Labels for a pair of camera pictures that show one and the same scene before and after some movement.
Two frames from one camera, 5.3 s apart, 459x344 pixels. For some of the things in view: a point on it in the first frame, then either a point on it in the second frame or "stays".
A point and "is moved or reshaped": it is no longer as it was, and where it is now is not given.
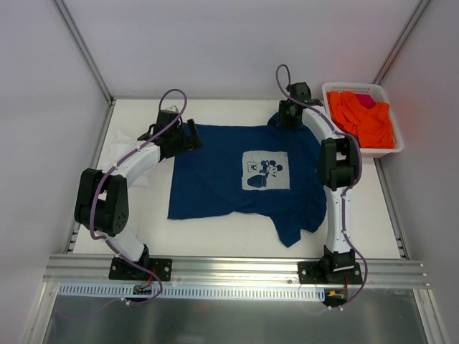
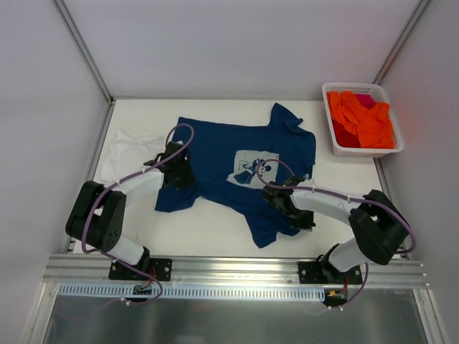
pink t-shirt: (366, 100) stays
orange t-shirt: (373, 127) stays
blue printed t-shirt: (251, 169) is moved or reshaped
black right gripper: (287, 117) -> (299, 218)
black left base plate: (162, 267) stays
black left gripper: (190, 135) -> (183, 175)
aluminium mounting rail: (95, 270) stays
